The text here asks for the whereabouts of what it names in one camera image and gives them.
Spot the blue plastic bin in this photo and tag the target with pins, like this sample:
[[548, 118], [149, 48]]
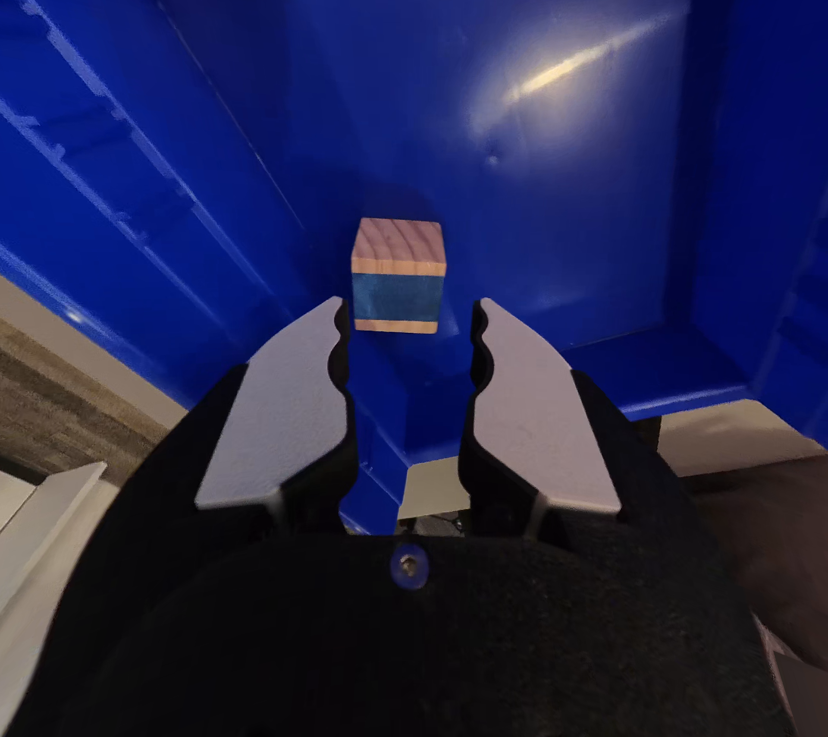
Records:
[[517, 200]]

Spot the white table leg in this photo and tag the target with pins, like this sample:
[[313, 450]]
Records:
[[39, 530]]

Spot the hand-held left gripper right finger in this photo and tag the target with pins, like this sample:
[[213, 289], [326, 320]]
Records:
[[543, 433]]

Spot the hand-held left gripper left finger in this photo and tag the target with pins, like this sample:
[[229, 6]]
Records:
[[278, 426]]

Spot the wooden cube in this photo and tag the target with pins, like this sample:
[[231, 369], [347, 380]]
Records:
[[398, 297]]

